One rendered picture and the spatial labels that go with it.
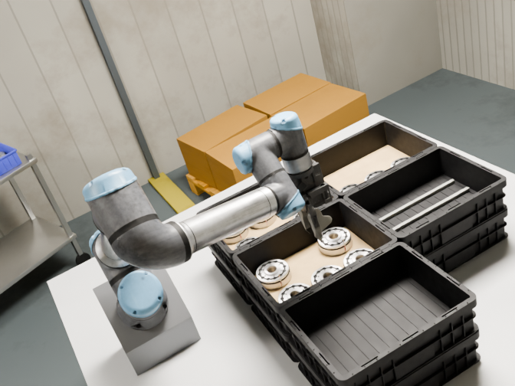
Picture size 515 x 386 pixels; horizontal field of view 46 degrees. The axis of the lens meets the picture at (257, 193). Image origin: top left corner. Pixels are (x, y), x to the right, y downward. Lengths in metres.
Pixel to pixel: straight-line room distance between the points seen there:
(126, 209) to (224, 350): 0.74
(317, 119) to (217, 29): 1.08
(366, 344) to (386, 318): 0.10
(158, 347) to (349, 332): 0.59
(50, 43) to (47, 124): 0.50
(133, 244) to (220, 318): 0.78
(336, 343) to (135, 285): 0.55
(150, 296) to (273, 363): 0.41
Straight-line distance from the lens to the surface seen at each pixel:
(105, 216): 1.30
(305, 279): 1.83
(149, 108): 4.22
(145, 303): 1.67
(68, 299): 2.38
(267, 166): 1.50
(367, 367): 1.44
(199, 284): 2.15
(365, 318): 1.68
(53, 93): 4.03
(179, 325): 1.89
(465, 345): 1.63
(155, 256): 1.28
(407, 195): 2.08
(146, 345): 1.89
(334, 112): 3.67
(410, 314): 1.68
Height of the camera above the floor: 2.03
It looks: 32 degrees down
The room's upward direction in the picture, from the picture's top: 17 degrees counter-clockwise
